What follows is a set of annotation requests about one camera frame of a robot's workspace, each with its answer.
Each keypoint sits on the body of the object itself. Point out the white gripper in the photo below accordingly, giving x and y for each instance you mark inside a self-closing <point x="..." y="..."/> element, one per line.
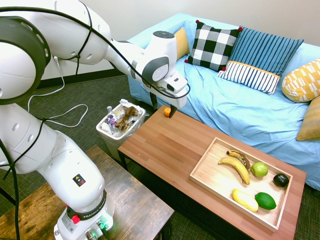
<point x="175" y="93"/>

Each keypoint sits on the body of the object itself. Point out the orange tangerine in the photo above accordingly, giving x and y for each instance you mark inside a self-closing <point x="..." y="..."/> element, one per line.
<point x="166" y="112"/>

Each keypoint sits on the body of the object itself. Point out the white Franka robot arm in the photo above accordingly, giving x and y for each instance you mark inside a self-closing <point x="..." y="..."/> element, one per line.
<point x="62" y="160"/>

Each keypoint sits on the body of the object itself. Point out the light wooden tray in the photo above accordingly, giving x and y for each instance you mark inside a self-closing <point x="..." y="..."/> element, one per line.
<point x="215" y="172"/>

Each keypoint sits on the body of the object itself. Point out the crumpled white paper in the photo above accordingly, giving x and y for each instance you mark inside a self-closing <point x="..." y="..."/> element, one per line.
<point x="126" y="103"/>

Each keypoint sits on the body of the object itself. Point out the crumpled brown paper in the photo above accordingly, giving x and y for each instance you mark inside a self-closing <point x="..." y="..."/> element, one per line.
<point x="127" y="117"/>

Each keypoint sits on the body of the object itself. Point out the reddish wooden coffee table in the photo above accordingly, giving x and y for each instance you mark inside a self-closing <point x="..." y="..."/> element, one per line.
<point x="165" y="147"/>

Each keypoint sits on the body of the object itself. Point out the clear plastic water bottle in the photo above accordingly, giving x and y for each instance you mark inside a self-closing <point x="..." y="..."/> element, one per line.
<point x="110" y="120"/>

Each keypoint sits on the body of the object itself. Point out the white plastic trash bin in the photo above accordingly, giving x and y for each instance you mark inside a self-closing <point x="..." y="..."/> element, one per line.
<point x="112" y="145"/>

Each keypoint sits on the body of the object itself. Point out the plain mustard pillow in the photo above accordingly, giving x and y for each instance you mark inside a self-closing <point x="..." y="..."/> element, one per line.
<point x="182" y="42"/>

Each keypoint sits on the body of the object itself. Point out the light blue sofa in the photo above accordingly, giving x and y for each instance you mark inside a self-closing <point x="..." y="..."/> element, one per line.
<point x="237" y="110"/>

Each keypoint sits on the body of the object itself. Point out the black white checkered pillow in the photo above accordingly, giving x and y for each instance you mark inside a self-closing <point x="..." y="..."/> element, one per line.
<point x="212" y="46"/>

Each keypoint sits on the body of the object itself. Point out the white navy striped pillow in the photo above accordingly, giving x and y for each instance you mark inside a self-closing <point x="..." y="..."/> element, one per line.
<point x="250" y="76"/>

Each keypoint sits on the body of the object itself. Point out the brown spotted banana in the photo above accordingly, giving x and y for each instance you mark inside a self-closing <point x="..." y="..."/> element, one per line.
<point x="243" y="157"/>

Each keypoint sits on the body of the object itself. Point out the yellow banana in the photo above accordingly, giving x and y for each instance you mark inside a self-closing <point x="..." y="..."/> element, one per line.
<point x="237" y="166"/>

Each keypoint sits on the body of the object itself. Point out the rustic dark wood table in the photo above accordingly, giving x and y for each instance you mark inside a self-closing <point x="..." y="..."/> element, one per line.
<point x="135" y="200"/>

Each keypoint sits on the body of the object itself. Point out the green apple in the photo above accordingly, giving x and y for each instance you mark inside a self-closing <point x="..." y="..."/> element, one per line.
<point x="259" y="169"/>

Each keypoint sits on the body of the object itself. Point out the blue striped pillow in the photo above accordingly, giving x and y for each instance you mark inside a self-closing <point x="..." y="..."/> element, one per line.
<point x="267" y="47"/>

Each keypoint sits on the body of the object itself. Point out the yellow lemon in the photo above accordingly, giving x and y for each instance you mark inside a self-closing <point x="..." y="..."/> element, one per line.
<point x="245" y="200"/>

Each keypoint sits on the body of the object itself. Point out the dark avocado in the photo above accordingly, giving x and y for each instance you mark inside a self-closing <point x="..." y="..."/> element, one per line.
<point x="280" y="180"/>

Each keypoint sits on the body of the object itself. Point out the green lime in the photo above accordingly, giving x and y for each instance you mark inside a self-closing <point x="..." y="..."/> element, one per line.
<point x="265" y="200"/>

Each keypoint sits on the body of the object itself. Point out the yellow patterned bolster pillow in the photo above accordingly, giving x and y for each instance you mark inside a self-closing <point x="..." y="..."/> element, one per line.
<point x="302" y="81"/>

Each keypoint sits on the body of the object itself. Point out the mustard striped pillow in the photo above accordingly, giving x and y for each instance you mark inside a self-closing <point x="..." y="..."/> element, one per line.
<point x="311" y="120"/>

